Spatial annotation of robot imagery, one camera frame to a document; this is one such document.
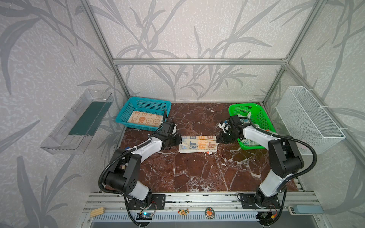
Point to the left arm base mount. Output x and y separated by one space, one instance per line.
152 202

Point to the left green circuit board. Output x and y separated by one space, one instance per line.
145 215

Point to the orange rabbit towel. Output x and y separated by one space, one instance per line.
146 119

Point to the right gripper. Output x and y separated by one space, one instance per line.
223 137

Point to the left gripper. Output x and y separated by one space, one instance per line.
174 137

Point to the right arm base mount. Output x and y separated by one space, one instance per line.
246 201

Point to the teal plastic basket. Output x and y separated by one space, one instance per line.
146 105

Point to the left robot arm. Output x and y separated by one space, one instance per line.
121 175

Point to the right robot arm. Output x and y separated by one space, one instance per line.
284 156

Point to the aluminium frame rail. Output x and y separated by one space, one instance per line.
199 61

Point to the small orange green trinket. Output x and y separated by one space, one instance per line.
183 212

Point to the right circuit board with wires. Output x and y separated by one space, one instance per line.
266 216

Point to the round orange sticker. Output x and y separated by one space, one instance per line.
209 213

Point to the rabbit lettered towel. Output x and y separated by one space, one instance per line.
198 144

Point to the clear acrylic wall shelf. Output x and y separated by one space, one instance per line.
75 131

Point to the pink object in wire basket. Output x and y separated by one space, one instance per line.
302 147

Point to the white wire mesh basket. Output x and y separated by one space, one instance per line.
307 120

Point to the wooden block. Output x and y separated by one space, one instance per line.
97 212

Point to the teal patterned towel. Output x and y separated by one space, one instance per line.
252 138

